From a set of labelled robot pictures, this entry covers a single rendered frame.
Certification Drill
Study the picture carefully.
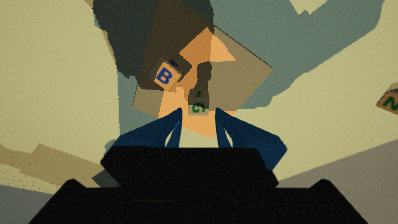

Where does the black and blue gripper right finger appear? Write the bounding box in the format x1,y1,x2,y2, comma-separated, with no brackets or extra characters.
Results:
215,107,287,171

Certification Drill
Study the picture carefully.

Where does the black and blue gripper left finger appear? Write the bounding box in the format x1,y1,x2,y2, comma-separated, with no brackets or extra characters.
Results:
111,107,183,147

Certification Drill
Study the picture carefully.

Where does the beige letter block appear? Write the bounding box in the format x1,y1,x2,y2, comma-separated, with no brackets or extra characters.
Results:
149,54,184,91
188,90,209,116
377,90,398,115

